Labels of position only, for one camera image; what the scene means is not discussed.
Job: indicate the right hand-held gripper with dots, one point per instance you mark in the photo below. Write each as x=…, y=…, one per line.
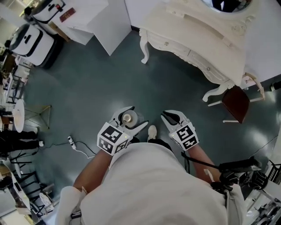
x=185, y=136

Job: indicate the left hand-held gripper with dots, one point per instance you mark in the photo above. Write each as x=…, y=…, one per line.
x=109, y=138

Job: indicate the small grey bottle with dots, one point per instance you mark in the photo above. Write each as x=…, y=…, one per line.
x=136, y=119

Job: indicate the person's left forearm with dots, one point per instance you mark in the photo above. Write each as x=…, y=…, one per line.
x=94, y=169

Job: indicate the person's right forearm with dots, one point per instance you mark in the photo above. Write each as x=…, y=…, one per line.
x=199, y=158

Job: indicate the person's white shoe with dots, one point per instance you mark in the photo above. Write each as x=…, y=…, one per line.
x=152, y=131

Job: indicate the person's black trousers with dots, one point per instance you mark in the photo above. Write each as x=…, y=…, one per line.
x=161, y=144

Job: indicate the white power strip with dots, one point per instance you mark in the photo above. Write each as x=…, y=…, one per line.
x=72, y=143

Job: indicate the white chair with brown seat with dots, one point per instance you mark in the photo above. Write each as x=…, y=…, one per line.
x=236, y=103

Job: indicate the person's white shirt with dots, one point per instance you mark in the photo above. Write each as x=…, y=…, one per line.
x=149, y=189

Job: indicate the white ornate table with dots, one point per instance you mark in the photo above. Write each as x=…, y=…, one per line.
x=197, y=37

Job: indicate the white cabinet block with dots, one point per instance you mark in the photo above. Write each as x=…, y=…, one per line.
x=105, y=19

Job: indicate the round white side table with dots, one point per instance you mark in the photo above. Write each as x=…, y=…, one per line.
x=18, y=115

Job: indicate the black metal chair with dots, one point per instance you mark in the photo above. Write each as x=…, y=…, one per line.
x=28, y=182

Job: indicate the dark red book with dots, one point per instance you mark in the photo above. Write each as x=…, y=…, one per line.
x=67, y=15

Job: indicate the large white wheeled robot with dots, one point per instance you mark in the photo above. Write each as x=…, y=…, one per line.
x=30, y=46

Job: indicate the small white wheeled robot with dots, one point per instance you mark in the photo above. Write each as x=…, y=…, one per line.
x=47, y=11

